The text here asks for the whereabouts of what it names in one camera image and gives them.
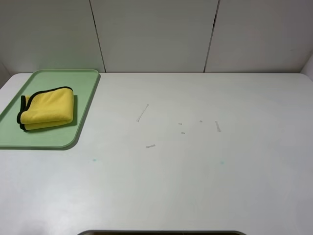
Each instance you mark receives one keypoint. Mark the yellow towel with black trim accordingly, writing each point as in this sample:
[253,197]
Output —
[45,109]

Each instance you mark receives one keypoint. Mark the green plastic tray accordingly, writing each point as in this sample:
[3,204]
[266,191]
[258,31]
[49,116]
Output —
[83,83]

